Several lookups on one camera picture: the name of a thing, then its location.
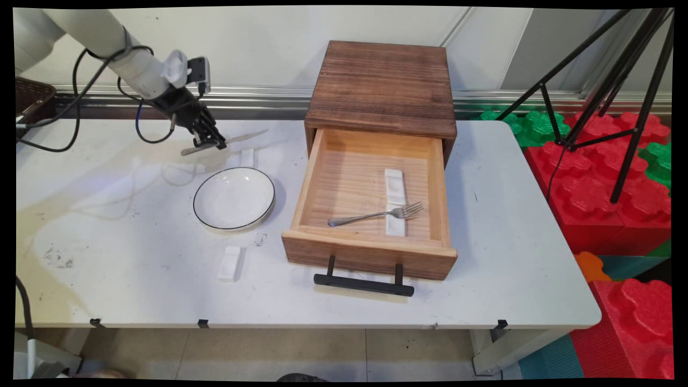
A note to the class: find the teal foam mat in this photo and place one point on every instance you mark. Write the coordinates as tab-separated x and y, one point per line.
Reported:
551	357

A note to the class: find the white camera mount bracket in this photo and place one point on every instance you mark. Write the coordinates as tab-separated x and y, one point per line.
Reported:
175	67

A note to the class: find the brown wicker basket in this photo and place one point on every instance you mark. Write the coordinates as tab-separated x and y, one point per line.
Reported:
32	97

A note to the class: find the red foam building block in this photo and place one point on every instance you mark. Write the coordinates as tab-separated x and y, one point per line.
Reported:
591	204
634	328
602	126

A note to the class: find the dark wooden cabinet box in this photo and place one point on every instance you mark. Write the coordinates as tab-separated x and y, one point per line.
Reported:
381	86

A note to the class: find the small white ceramic cutlery rest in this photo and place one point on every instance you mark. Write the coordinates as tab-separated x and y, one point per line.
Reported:
230	264
247	157

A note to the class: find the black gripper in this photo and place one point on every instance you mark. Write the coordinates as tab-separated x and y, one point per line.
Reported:
183	107

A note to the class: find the white table leg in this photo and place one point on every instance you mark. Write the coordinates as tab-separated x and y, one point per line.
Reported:
500	349

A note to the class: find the steel fork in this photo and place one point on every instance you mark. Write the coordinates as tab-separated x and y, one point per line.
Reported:
400	212

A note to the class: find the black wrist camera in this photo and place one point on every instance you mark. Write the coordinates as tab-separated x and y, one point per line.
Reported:
198	72

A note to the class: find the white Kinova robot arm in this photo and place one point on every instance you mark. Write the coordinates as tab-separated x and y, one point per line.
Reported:
80	27

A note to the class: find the white plate with black rim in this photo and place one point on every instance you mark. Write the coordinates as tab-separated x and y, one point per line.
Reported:
234	199

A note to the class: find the serrated steel table knife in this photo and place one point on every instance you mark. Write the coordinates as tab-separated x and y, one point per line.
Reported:
244	137

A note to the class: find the black tripod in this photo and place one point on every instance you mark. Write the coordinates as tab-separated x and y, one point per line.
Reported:
643	107

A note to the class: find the aluminium wall rail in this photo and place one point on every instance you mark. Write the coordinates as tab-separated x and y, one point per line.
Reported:
473	102

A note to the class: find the orange foam block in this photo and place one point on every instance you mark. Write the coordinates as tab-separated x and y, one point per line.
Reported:
588	266

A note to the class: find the green foam building block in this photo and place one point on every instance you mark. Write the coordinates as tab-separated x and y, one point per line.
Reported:
658	161
537	126

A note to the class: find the long white ceramic cutlery rest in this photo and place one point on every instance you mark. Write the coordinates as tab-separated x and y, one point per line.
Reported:
395	185

